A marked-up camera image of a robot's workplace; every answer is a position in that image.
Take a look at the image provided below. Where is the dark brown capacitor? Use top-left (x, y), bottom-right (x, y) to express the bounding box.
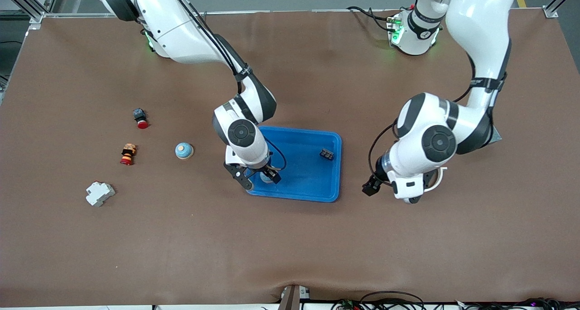
top-left (362, 179), bottom-right (383, 197)

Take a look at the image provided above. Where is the blue plastic tray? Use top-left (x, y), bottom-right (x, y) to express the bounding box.
top-left (246, 126), bottom-right (342, 203)

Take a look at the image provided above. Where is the white semicircular clamp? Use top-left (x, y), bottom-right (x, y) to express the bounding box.
top-left (424, 166), bottom-right (448, 193)

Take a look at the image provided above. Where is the brown table mat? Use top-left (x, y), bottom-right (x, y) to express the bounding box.
top-left (0, 9), bottom-right (580, 307)

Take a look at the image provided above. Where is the red button black body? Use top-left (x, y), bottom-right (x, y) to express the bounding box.
top-left (132, 108), bottom-right (150, 130)

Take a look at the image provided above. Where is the red button orange body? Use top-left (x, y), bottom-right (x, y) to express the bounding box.
top-left (120, 143), bottom-right (137, 166)

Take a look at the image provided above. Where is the white circuit breaker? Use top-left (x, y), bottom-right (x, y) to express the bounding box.
top-left (86, 181), bottom-right (116, 207)

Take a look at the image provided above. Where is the black cable bundle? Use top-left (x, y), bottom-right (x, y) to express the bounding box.
top-left (331, 291), bottom-right (580, 310)

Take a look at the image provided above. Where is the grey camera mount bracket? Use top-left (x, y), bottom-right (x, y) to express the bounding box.
top-left (277, 284), bottom-right (311, 310)

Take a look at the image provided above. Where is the grey aluminium table rail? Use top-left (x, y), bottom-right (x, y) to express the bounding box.
top-left (43, 8), bottom-right (551, 17)

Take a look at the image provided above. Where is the black arm base cable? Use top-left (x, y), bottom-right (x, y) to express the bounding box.
top-left (346, 5), bottom-right (397, 33)

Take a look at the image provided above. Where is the aluminium frame post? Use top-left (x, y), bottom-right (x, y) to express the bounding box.
top-left (543, 0), bottom-right (580, 19)
top-left (0, 0), bottom-right (46, 26)

